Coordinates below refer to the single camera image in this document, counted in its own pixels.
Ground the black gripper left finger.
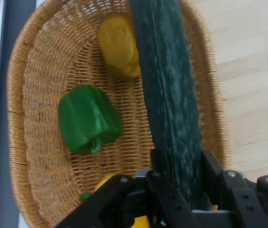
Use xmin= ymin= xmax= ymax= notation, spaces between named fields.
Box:
xmin=55 ymin=149 xmax=201 ymax=228

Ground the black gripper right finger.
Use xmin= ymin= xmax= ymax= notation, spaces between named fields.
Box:
xmin=202 ymin=150 xmax=268 ymax=228

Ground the long dark green cucumber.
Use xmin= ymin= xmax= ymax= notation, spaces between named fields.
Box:
xmin=129 ymin=0 xmax=212 ymax=211

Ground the bright yellow bell pepper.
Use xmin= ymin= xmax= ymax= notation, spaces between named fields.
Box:
xmin=79 ymin=172 xmax=158 ymax=228

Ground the green bell pepper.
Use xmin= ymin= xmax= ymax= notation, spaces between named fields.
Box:
xmin=58 ymin=85 xmax=123 ymax=155

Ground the orange bell pepper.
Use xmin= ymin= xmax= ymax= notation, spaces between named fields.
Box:
xmin=97 ymin=15 xmax=142 ymax=79

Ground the woven wicker basket with handles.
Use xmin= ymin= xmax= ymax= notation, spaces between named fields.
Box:
xmin=6 ymin=0 xmax=232 ymax=228

